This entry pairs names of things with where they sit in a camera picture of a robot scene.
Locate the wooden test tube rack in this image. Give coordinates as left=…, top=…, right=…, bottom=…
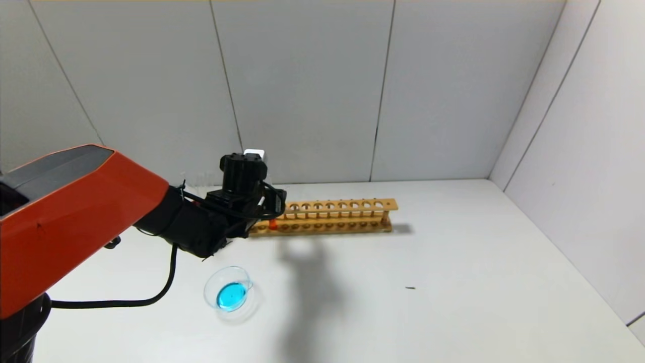
left=247, top=198, right=399, bottom=237

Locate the clear glass petri dish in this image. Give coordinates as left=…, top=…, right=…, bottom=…
left=204, top=266, right=263, bottom=322

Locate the black cable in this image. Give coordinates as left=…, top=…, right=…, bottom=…
left=50, top=242, right=179, bottom=309

